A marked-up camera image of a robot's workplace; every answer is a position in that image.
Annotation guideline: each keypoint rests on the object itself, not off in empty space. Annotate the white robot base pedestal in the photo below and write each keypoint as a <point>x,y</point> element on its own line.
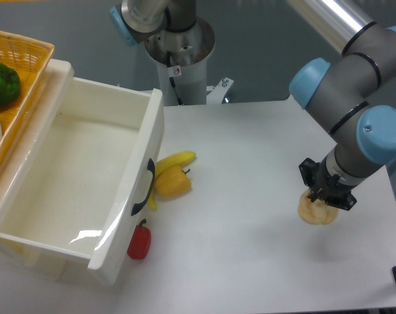
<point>181,62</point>

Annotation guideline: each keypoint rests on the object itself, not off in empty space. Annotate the white drawer cabinet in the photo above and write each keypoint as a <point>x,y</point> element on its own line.
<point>28,259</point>

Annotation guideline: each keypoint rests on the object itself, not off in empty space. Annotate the round pale bread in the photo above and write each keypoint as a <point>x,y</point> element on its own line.
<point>317,212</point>

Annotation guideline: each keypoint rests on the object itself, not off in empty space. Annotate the red bell pepper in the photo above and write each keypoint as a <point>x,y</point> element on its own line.
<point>140,241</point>

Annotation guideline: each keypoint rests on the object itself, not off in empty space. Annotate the yellow bell pepper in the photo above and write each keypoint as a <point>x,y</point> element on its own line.
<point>173,182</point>

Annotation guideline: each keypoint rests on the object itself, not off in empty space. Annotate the white mounting bracket with bolts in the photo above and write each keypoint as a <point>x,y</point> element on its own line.
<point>219,93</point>

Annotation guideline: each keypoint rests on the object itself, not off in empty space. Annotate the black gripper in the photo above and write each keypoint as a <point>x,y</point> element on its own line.
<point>326,187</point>

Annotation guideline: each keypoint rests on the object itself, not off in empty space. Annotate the green bell pepper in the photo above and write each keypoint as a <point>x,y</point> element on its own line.
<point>9,85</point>

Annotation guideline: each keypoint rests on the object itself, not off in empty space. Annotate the black drawer handle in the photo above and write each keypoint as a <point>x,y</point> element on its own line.
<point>147,189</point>

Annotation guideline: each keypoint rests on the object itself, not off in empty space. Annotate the orange woven basket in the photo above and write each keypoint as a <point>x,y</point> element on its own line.
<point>23,61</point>

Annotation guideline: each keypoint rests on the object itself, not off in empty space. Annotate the yellow banana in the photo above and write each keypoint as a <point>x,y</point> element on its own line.
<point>182,159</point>

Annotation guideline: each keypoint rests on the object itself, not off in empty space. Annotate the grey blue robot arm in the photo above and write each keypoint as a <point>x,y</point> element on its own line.
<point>334,95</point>

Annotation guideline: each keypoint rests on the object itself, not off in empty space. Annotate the open white upper drawer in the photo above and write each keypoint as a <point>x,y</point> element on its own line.
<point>76,199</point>

